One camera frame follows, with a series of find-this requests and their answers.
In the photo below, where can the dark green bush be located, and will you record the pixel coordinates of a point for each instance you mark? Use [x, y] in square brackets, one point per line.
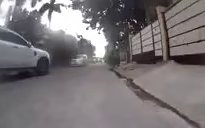
[112, 60]

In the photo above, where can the silver car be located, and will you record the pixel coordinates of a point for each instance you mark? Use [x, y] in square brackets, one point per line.
[78, 60]

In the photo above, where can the grey asphalt road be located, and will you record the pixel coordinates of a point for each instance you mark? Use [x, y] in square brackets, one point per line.
[76, 96]

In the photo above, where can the large dark tree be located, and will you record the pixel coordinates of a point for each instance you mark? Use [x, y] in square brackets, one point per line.
[113, 20]

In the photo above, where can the dark roadside gutter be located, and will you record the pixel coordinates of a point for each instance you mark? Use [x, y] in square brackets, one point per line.
[146, 96]

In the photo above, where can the dark trees and bushes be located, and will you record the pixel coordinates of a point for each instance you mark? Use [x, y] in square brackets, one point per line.
[40, 36]

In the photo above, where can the palm tree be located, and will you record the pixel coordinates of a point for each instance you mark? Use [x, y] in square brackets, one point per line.
[50, 10]

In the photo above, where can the pale concrete pavement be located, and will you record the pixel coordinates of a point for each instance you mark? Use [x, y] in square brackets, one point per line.
[176, 86]

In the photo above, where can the white car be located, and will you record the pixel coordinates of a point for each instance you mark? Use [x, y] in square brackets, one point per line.
[10, 51]

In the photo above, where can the pale slatted fence wall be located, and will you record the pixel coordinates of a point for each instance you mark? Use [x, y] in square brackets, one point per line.
[190, 30]

